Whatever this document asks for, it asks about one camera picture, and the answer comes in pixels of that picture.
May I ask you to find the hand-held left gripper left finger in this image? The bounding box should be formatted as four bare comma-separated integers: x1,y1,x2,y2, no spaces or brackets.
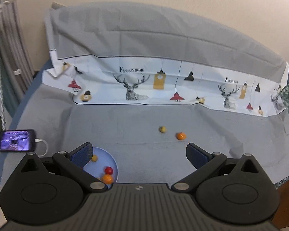
20,142,109,193

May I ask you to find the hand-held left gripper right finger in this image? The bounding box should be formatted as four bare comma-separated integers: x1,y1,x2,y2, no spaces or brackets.
171,143,260,193

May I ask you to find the light blue bowl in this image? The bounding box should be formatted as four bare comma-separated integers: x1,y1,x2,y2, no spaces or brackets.
83,147,119,186

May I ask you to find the grey printed bed sheet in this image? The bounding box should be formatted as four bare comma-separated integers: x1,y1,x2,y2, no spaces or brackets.
0,1,289,189

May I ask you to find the black smartphone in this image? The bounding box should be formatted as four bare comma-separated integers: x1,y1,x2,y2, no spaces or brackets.
0,129,36,152

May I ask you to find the grey curtain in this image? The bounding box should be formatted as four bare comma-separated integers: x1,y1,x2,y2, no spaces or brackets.
0,0,35,116

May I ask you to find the white charging cable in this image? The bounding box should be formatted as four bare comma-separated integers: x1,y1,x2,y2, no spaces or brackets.
34,138,49,157

